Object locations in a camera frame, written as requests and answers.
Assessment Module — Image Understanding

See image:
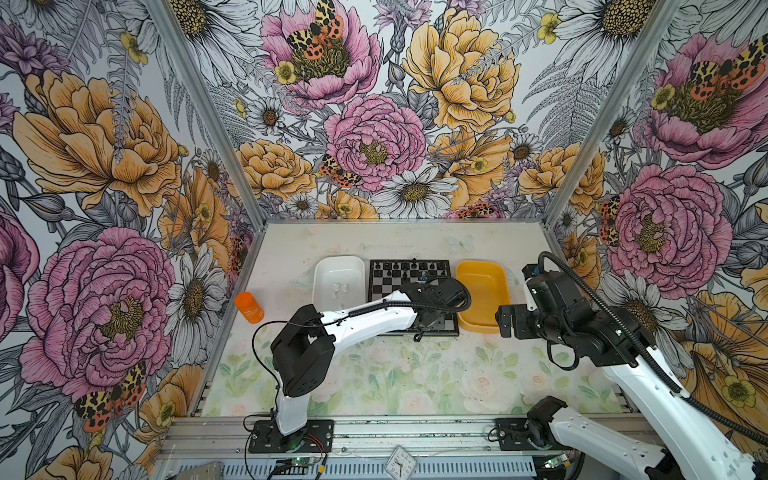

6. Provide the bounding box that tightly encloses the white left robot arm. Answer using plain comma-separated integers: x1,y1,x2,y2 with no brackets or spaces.
270,276,472,437

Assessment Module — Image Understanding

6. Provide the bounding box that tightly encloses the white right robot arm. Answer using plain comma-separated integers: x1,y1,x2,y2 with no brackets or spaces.
495,252,767,479

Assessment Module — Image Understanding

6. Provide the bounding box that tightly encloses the black white chessboard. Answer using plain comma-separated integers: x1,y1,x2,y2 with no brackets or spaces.
367,258,459,337

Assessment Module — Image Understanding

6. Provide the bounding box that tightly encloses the yellow plastic tub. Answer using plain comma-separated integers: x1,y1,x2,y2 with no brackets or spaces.
455,260,510,334

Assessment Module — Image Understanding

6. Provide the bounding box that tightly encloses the white plastic tub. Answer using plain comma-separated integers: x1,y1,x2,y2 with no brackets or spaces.
312,255,367,312

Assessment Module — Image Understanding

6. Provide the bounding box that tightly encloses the white analog clock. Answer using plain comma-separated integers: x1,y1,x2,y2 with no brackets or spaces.
385,446,418,480

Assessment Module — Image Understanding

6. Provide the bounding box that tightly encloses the orange pill bottle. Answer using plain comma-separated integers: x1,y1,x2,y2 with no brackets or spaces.
234,291,265,324

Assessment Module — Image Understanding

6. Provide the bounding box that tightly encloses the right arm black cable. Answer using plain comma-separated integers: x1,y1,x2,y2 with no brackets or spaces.
536,250,768,448

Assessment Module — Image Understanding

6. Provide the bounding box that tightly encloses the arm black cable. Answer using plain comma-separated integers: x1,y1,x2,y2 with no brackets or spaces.
242,275,473,480
536,250,768,448

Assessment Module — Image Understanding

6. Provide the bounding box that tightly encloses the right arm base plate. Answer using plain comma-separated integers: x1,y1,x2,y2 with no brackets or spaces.
494,417,539,451

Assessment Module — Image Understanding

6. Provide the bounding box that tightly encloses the aluminium front rail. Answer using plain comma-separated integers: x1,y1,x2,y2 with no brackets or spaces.
157,415,667,460

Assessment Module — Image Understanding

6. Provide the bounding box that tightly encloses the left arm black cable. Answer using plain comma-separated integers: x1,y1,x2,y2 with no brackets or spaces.
242,275,473,480

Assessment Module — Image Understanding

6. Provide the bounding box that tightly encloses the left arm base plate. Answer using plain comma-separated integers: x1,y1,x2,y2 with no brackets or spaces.
246,420,335,454

